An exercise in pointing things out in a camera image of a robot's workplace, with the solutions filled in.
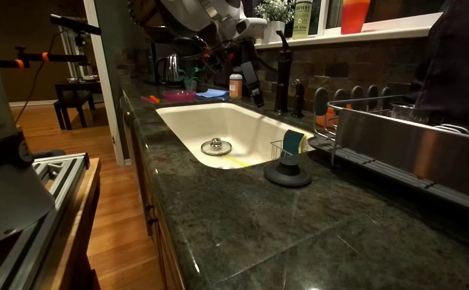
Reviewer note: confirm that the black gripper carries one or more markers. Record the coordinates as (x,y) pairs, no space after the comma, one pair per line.
(246,74)

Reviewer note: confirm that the green and yellow sponge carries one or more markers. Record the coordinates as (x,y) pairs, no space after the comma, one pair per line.
(293,140)

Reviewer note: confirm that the white ceramic sink basin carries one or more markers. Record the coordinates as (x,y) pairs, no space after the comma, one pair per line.
(227,121)

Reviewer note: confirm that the metal sink strainer lid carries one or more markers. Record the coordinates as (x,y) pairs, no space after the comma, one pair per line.
(215,147)

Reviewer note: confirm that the orange label soap bottle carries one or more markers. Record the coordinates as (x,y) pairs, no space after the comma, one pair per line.
(235,85)

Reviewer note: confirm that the dark bronze faucet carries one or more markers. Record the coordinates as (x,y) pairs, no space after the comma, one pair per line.
(282,69)

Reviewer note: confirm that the dark bronze side sprayer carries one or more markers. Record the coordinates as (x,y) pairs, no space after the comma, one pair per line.
(298,98)

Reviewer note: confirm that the blue cloth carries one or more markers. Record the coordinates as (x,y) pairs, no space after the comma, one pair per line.
(211,93)

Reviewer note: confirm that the orange bowl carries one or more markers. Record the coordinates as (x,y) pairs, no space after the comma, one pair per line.
(328,116)

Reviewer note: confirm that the maroon bowl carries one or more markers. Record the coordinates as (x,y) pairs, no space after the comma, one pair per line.
(178,97)

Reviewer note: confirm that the potted plant in white pot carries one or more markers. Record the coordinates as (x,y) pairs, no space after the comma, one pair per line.
(274,16)

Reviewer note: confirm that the metal kettle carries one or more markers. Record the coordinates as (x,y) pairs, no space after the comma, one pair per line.
(169,68)

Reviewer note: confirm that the small orange tool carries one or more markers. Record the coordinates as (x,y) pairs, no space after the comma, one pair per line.
(149,98)

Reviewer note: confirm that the white window sill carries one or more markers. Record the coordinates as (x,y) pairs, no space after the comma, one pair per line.
(351,34)

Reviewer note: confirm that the orange plastic cup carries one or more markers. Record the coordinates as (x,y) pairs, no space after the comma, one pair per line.
(354,15)

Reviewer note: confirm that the stainless steel dish rack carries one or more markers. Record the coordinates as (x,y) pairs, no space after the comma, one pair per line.
(404,150)

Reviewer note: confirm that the wooden base cabinet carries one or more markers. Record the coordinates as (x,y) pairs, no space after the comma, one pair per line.
(157,230)

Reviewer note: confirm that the dark wooden side table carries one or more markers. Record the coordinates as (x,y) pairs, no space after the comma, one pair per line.
(77,93)

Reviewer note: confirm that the narrow dark curtain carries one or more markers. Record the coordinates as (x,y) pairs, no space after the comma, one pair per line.
(459,58)

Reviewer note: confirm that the wooden cart top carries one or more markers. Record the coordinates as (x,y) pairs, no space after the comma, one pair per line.
(80,226)

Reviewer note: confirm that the white door frame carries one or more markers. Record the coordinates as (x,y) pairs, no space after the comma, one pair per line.
(106,90)

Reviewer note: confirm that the black camera boom stand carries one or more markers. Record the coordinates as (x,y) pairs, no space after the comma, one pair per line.
(56,56)

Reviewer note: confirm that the aluminium profile frame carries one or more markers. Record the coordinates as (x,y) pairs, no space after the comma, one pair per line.
(45,209)

